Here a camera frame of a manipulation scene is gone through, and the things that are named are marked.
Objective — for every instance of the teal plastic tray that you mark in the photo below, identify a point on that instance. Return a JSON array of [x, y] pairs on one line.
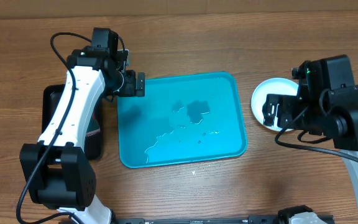
[[179, 120]]

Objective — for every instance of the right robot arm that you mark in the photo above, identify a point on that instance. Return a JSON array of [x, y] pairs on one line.
[[340, 137]]

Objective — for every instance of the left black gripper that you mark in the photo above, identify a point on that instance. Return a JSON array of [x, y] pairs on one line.
[[131, 90]]

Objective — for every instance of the green and pink sponge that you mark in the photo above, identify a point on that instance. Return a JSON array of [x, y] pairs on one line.
[[93, 128]]

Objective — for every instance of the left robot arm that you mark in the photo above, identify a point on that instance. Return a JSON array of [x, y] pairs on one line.
[[57, 172]]

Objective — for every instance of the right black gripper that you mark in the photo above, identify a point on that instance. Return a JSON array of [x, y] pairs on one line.
[[284, 108]]

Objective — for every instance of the light blue plate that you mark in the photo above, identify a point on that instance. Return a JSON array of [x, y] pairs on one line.
[[278, 86]]

